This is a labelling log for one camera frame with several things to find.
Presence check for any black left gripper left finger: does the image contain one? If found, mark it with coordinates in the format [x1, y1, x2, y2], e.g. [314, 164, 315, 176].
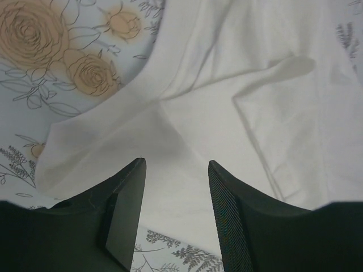
[1, 158, 146, 271]

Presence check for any floral patterned table mat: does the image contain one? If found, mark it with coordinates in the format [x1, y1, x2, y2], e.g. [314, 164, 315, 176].
[1, 1, 354, 271]

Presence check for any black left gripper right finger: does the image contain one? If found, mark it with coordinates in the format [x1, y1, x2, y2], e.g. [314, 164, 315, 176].
[208, 161, 362, 271]

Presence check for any white t-shirt with robot print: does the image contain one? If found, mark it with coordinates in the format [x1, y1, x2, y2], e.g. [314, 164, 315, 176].
[35, 1, 362, 255]

